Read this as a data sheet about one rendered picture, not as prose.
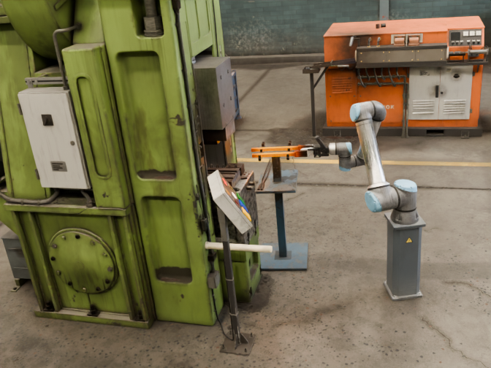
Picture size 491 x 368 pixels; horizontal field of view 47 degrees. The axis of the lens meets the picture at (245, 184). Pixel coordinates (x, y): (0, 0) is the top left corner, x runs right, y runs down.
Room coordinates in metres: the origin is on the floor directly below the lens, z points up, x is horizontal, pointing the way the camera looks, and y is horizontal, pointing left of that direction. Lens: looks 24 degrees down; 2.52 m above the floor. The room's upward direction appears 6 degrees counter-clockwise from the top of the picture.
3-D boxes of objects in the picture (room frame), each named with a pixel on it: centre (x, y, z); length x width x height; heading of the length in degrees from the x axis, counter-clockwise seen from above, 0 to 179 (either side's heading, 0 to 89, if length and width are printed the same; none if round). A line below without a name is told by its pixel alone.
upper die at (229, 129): (3.62, 0.26, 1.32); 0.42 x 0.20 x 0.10; 72
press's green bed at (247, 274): (3.68, 0.25, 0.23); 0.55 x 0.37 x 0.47; 72
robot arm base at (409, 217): (3.40, -1.07, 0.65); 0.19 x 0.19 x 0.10
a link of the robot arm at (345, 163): (3.93, -0.77, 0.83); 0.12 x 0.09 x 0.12; 103
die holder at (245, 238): (3.68, 0.25, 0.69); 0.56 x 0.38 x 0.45; 72
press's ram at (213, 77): (3.66, 0.25, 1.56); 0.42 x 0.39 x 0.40; 72
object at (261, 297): (3.54, 0.02, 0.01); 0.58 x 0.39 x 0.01; 162
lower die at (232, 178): (3.62, 0.26, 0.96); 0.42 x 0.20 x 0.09; 72
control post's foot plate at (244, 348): (3.00, 0.16, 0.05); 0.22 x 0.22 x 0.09; 72
